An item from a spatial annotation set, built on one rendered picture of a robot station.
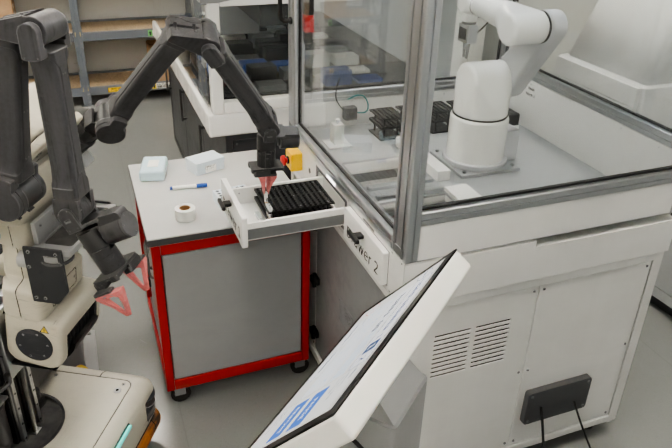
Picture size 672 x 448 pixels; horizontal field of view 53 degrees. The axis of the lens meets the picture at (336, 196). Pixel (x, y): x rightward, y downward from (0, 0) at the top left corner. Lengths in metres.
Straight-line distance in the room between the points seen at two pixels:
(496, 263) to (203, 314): 1.10
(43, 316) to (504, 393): 1.42
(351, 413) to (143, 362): 2.02
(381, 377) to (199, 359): 1.60
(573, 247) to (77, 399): 1.65
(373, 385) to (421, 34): 0.82
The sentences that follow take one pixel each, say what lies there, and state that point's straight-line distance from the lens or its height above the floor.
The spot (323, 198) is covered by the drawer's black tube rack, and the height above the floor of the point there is 0.90.
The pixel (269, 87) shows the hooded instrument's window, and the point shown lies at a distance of 2.92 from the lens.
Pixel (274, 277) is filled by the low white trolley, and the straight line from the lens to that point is 2.48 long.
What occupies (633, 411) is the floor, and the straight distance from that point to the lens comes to 2.97.
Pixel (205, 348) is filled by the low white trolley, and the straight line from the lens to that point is 2.59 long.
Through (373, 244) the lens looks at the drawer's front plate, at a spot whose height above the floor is 0.92.
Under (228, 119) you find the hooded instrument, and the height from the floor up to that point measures 0.88.
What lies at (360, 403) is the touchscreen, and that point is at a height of 1.18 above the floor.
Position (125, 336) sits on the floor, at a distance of 3.12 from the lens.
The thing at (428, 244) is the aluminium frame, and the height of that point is 0.99.
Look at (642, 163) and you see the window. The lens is 2.13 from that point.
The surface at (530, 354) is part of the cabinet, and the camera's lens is 2.28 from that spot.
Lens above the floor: 1.90
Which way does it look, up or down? 27 degrees down
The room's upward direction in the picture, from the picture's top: 2 degrees clockwise
